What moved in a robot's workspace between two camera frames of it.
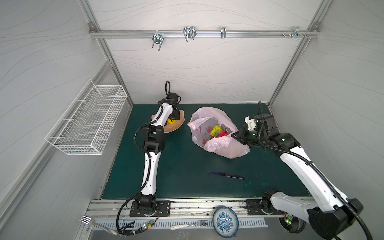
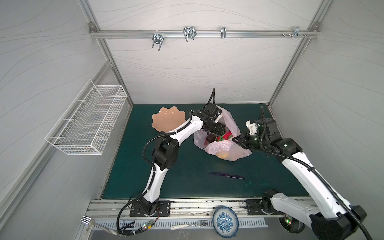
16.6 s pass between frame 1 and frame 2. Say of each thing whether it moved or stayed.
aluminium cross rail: stayed
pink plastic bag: stayed
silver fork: stayed
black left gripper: moved
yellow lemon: moved
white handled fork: stayed
